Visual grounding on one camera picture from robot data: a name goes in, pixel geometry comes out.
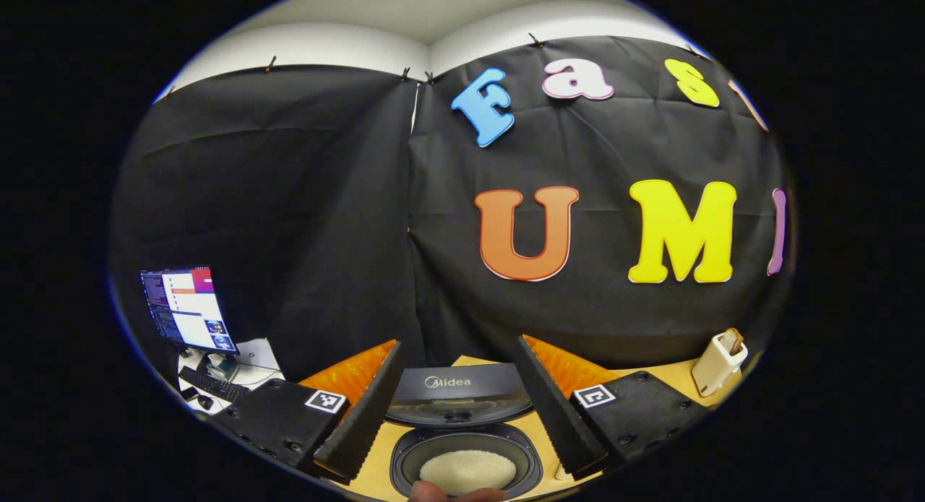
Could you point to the black computer mouse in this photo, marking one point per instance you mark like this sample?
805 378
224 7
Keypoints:
205 401

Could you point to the white desk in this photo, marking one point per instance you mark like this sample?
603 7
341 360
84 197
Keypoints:
260 357

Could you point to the computer monitor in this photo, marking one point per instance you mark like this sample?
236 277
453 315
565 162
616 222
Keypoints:
188 307

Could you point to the white rice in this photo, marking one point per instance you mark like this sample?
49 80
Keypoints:
466 469

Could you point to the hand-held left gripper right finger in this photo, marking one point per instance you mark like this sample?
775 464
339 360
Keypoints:
553 415

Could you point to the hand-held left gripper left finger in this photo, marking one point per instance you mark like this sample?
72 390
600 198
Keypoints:
372 415

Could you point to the grey rice cooker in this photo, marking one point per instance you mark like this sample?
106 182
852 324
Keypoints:
462 397

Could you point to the toast bread slice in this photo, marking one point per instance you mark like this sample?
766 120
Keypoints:
732 341

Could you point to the black backdrop cloth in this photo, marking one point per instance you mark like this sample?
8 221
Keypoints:
325 198

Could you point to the black keyboard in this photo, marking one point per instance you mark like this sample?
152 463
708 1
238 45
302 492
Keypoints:
213 385

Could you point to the white toaster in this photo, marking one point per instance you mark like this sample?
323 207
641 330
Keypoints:
712 372

